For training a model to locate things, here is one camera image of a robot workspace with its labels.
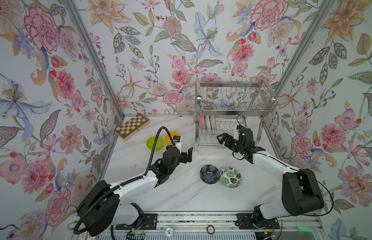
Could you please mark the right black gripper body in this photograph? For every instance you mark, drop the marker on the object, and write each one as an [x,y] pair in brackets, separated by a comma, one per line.
[231,141]

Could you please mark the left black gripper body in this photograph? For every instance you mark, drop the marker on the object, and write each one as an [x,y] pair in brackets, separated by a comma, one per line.
[180,155]

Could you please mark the pink striped ceramic bowl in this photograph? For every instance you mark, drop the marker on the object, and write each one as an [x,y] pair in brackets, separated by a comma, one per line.
[213,123]

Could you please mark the dark blue floral bowl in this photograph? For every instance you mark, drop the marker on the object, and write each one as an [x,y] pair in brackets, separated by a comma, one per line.
[209,174]

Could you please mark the green leaf pattern bowl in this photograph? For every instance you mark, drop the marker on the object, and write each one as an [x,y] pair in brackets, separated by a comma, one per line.
[231,177]

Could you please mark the two-tier steel dish rack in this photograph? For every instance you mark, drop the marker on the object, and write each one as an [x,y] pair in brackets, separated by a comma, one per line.
[232,103]

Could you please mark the pale green ceramic bowl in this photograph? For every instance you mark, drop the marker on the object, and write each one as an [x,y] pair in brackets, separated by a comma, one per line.
[208,123]

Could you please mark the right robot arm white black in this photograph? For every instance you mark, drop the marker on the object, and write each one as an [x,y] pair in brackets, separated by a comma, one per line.
[300,192]

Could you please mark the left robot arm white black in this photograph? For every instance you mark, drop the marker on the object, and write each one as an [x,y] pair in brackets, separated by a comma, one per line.
[108,204]

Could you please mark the orange yellow plastic bowl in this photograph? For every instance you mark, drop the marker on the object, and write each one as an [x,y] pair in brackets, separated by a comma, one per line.
[173,133]

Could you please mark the lime green plastic bowl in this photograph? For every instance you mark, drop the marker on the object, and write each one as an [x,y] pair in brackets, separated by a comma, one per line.
[150,143]

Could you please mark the wooden chess board box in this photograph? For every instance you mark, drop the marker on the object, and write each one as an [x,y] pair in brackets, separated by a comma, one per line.
[132,126]

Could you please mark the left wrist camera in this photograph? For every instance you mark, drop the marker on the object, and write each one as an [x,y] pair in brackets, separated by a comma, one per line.
[177,142]

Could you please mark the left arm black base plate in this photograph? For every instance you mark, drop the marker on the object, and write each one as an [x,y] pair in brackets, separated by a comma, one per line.
[146,222]

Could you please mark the aluminium front rail frame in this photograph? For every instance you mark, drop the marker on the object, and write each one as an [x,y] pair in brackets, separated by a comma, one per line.
[198,226]

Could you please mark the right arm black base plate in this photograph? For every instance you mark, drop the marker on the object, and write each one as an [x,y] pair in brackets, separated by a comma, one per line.
[246,221]

